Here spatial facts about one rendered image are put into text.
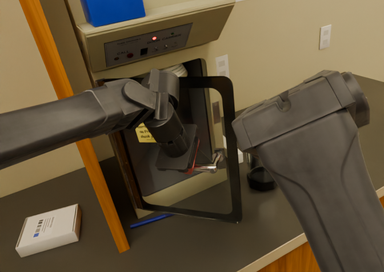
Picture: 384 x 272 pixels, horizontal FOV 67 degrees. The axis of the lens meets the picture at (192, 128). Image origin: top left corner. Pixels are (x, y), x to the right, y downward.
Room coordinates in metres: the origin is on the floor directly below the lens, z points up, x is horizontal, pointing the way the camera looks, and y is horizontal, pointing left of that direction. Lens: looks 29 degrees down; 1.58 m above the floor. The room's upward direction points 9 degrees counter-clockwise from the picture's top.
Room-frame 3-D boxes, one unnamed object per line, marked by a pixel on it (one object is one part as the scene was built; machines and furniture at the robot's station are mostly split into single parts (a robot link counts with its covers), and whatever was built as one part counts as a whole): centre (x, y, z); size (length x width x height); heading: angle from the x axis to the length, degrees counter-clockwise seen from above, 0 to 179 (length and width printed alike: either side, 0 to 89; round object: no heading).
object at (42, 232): (0.64, 0.46, 0.96); 0.16 x 0.12 x 0.04; 100
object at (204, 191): (0.58, 0.05, 1.19); 0.30 x 0.01 x 0.40; 68
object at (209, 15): (0.65, 0.03, 1.46); 0.32 x 0.11 x 0.10; 112
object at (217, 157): (0.53, -0.01, 1.20); 0.10 x 0.05 x 0.03; 68
